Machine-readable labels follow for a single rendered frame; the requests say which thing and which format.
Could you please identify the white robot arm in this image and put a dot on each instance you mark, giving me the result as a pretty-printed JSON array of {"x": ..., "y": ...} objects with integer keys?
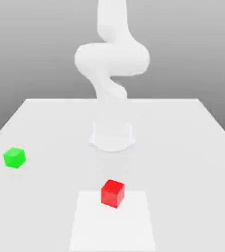
[{"x": 112, "y": 59}]

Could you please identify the small red cube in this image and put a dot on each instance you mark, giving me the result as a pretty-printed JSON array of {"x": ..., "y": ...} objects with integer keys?
[{"x": 112, "y": 194}]

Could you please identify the small green cube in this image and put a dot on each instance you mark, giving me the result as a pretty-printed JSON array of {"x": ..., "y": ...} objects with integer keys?
[{"x": 14, "y": 157}]

